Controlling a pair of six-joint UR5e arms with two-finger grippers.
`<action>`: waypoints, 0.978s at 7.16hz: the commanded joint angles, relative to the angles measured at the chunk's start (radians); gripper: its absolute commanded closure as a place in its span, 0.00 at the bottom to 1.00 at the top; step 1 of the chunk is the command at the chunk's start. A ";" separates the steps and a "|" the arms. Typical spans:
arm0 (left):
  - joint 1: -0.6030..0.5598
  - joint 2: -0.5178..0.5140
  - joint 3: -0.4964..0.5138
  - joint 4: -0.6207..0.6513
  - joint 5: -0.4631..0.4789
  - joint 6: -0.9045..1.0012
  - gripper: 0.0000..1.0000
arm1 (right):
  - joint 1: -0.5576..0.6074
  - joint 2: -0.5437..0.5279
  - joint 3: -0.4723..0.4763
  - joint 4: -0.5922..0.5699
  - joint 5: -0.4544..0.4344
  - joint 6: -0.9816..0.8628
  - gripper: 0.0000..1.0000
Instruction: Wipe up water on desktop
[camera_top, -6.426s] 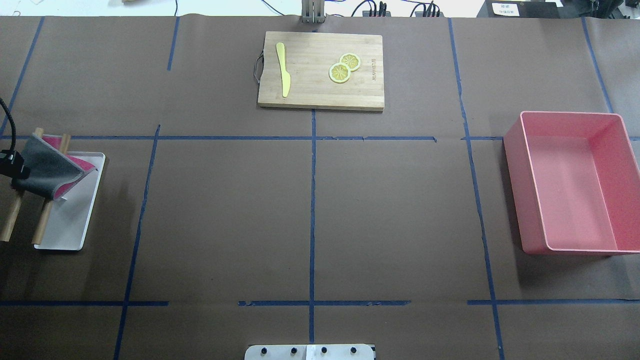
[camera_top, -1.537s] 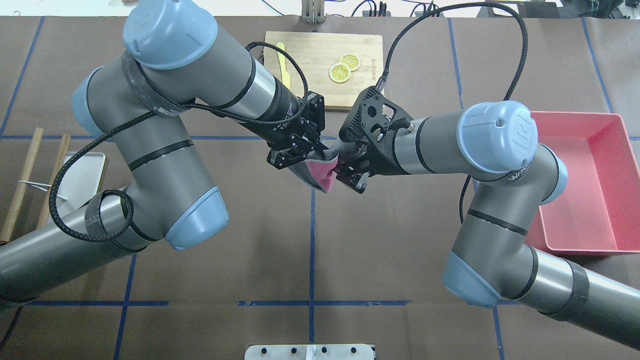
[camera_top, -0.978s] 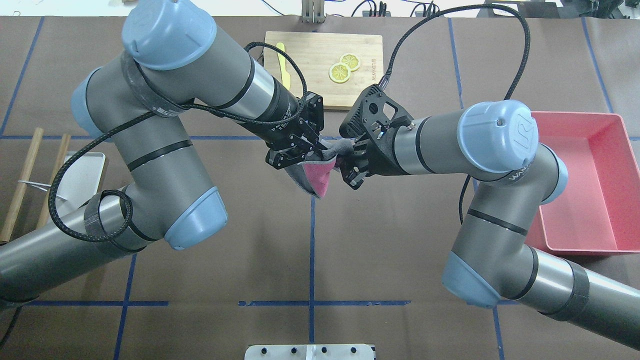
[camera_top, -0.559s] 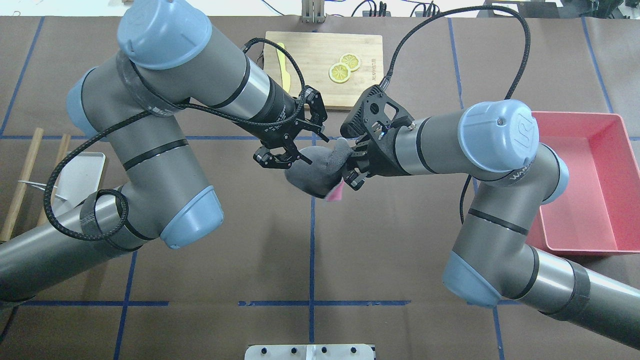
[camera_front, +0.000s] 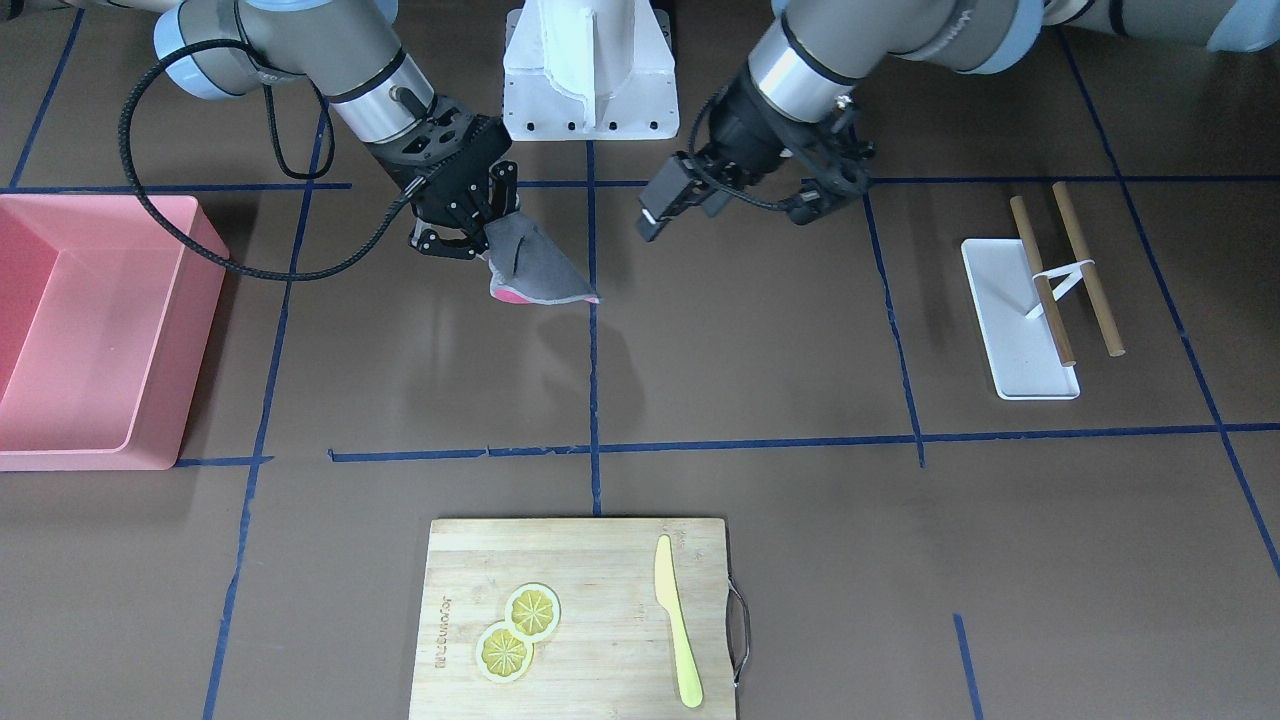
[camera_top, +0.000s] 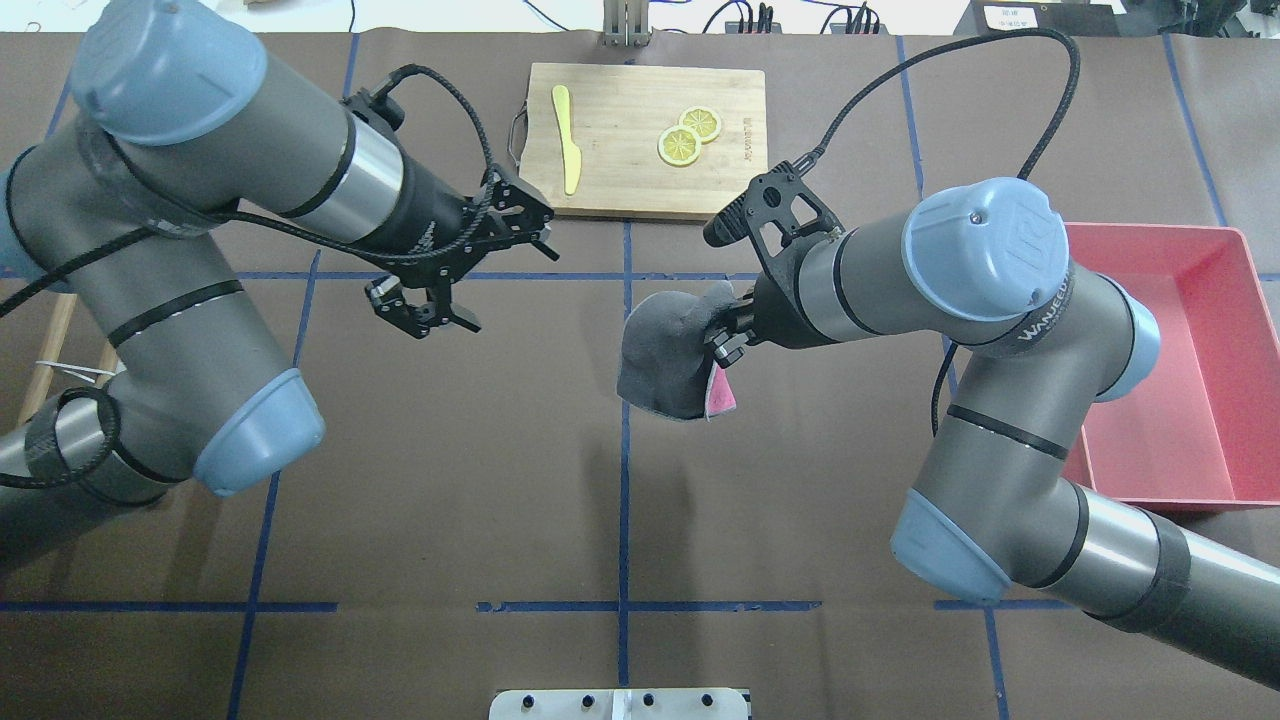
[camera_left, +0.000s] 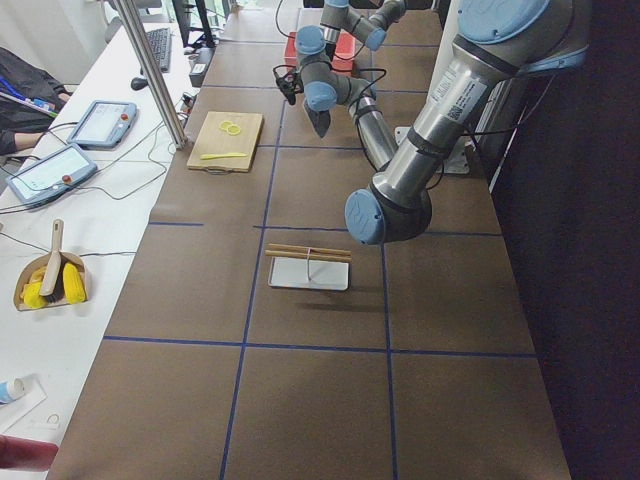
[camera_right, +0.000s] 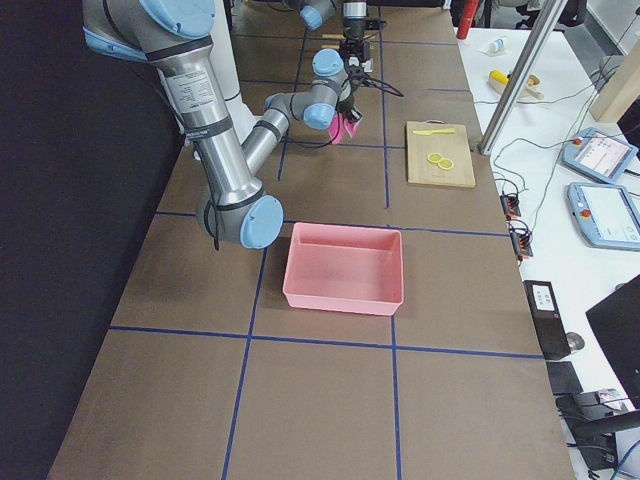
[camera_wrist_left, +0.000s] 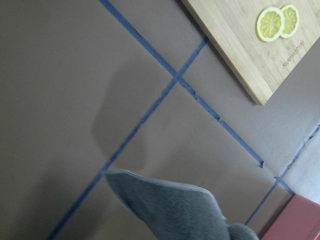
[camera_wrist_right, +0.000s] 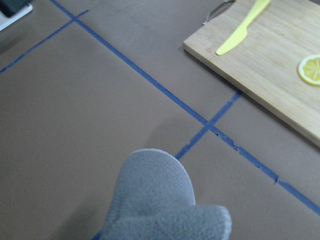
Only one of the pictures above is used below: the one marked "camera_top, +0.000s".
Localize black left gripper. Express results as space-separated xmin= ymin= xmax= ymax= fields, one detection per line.
xmin=364 ymin=167 xmax=561 ymax=340

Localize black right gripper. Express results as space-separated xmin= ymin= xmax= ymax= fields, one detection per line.
xmin=712 ymin=296 xmax=760 ymax=369

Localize grey and pink cloth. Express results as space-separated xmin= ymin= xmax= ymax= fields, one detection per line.
xmin=616 ymin=281 xmax=737 ymax=421

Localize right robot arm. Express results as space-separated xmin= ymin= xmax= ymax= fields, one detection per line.
xmin=703 ymin=170 xmax=1279 ymax=688

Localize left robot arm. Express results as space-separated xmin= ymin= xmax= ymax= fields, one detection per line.
xmin=3 ymin=1 xmax=553 ymax=571

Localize lemon slice front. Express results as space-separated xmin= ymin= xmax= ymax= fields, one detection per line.
xmin=655 ymin=124 xmax=703 ymax=168

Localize lemon slice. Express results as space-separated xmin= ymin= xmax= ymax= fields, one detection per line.
xmin=655 ymin=124 xmax=703 ymax=168
xmin=678 ymin=105 xmax=724 ymax=143

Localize yellow plastic knife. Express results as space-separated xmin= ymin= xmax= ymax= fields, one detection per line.
xmin=550 ymin=85 xmax=582 ymax=196

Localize lemon slice back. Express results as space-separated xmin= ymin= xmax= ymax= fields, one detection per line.
xmin=678 ymin=105 xmax=724 ymax=143

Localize bamboo cutting board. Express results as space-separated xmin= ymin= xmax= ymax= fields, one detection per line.
xmin=518 ymin=61 xmax=769 ymax=220

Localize wooden stick right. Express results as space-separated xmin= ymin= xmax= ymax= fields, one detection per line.
xmin=97 ymin=342 xmax=123 ymax=375

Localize wooden stick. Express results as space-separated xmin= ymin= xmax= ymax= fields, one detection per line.
xmin=97 ymin=342 xmax=123 ymax=375
xmin=17 ymin=293 xmax=78 ymax=427

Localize wooden stick left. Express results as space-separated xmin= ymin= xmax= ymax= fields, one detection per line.
xmin=17 ymin=293 xmax=78 ymax=427

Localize pink plastic bin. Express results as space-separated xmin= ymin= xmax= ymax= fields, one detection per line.
xmin=1064 ymin=223 xmax=1279 ymax=512

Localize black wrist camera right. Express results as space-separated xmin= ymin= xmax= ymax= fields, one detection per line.
xmin=701 ymin=161 xmax=844 ymax=293

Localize aluminium frame post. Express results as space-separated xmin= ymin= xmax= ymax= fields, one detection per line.
xmin=600 ymin=0 xmax=652 ymax=47

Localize black braided cable right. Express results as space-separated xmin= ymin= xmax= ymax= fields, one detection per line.
xmin=795 ymin=28 xmax=1083 ymax=439

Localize white metal base plate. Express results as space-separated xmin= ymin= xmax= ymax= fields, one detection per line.
xmin=488 ymin=687 xmax=754 ymax=719

